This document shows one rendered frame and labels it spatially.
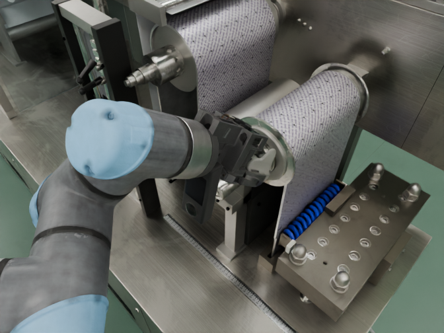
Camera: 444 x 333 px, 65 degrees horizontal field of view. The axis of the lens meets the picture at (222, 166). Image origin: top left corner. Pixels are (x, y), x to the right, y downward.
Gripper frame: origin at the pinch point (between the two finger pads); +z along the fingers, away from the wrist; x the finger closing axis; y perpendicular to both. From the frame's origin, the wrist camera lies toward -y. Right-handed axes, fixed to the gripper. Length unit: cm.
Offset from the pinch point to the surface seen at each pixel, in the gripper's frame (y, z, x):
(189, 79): 7.4, 0.5, 22.8
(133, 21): 11, 39, 94
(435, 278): -31, 158, -46
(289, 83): 16.5, 22.6, 13.4
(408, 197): 6.2, 40.6, -20.5
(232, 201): -9.9, 6.5, 3.9
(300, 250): -11.8, 14.1, -11.4
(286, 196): -3.3, 9.9, -4.3
